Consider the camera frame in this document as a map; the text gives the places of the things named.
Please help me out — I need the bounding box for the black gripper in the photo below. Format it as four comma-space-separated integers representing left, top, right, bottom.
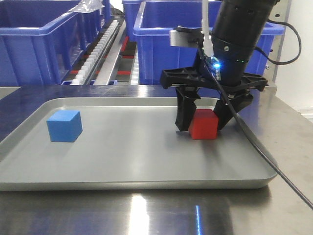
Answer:
160, 67, 268, 132

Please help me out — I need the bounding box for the red foam cube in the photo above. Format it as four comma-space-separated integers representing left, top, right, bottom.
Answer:
188, 109, 219, 140

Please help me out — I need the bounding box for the blue foam cube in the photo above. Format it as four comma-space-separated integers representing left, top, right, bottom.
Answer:
46, 110, 83, 142

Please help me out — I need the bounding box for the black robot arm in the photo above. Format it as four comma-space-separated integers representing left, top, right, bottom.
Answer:
160, 0, 275, 131

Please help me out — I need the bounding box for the grey metal tray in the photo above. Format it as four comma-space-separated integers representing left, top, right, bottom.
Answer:
0, 97, 276, 191

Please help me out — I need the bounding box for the blue plastic bin right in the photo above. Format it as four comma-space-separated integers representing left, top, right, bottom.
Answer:
133, 0, 284, 85

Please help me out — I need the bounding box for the blue plastic bin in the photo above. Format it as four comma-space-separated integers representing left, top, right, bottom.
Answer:
0, 0, 104, 86
133, 0, 284, 85
121, 0, 222, 42

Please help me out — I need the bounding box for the blue plastic bin rear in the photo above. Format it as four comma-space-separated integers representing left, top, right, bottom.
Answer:
121, 0, 222, 42

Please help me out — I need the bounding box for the white roller conveyor track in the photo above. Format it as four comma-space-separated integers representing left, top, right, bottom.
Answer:
70, 20, 119, 85

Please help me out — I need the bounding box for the clear plastic bag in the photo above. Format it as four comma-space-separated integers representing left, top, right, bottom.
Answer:
70, 0, 104, 13

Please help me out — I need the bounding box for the blue plastic bin left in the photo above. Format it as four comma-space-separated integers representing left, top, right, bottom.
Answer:
0, 0, 104, 86

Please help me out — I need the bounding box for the white cable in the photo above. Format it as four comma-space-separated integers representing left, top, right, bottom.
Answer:
201, 0, 214, 57

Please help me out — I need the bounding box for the black cable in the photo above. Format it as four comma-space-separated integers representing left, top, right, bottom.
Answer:
195, 19, 313, 211

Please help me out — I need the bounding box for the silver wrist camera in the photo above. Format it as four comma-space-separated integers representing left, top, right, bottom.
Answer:
169, 27, 203, 48

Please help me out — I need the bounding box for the steel shelf upright post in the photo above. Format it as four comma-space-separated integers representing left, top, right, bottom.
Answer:
264, 0, 291, 86

